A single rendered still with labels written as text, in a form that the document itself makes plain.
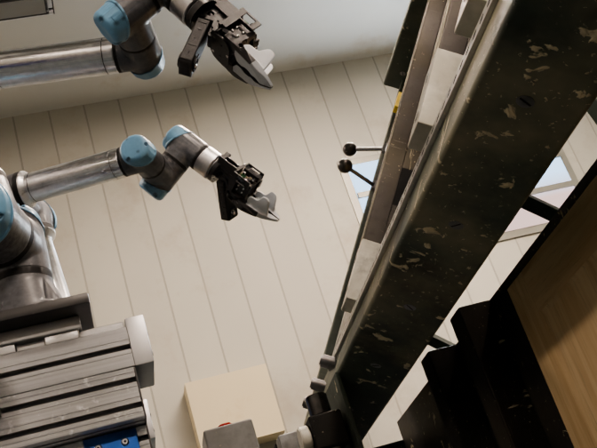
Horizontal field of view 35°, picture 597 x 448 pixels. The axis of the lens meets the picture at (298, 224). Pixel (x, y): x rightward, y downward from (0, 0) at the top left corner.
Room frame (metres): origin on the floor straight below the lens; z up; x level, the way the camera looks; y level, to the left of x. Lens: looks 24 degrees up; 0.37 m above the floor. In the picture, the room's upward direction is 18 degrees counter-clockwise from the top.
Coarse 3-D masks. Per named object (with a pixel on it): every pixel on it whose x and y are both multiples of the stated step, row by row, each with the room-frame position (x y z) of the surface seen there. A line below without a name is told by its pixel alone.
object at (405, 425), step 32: (576, 192) 1.19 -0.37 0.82; (480, 320) 1.55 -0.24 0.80; (512, 320) 1.51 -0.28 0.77; (448, 352) 1.77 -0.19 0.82; (480, 352) 1.55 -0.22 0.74; (512, 352) 1.56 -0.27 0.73; (448, 384) 1.76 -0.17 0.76; (480, 384) 1.58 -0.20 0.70; (512, 384) 1.55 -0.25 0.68; (544, 384) 1.50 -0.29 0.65; (416, 416) 2.15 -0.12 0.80; (448, 416) 1.77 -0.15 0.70; (480, 416) 1.77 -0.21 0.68; (512, 416) 1.55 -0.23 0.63; (544, 416) 1.54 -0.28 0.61
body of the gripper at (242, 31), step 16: (208, 0) 1.40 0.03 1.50; (224, 0) 1.43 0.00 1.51; (192, 16) 1.41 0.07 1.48; (208, 16) 1.42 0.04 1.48; (224, 16) 1.43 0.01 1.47; (240, 16) 1.42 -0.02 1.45; (208, 32) 1.42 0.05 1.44; (224, 32) 1.41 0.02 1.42; (240, 32) 1.43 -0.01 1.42; (224, 48) 1.42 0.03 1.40; (256, 48) 1.49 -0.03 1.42; (224, 64) 1.47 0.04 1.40
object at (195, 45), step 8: (200, 24) 1.41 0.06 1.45; (208, 24) 1.41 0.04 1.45; (192, 32) 1.40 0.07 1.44; (200, 32) 1.40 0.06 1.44; (192, 40) 1.40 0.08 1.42; (200, 40) 1.40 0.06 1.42; (184, 48) 1.39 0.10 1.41; (192, 48) 1.40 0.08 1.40; (200, 48) 1.42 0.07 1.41; (184, 56) 1.39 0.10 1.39; (192, 56) 1.40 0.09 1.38; (200, 56) 1.44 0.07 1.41; (184, 64) 1.40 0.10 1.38; (192, 64) 1.40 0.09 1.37; (184, 72) 1.42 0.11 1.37; (192, 72) 1.43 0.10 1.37
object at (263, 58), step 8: (248, 48) 1.43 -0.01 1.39; (240, 56) 1.42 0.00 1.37; (256, 56) 1.43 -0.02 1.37; (264, 56) 1.44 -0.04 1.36; (272, 56) 1.44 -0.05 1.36; (240, 64) 1.44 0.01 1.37; (248, 64) 1.42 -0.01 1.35; (256, 64) 1.42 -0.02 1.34; (264, 64) 1.44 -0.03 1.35; (256, 72) 1.43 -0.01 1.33; (264, 72) 1.43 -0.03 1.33; (264, 80) 1.44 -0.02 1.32
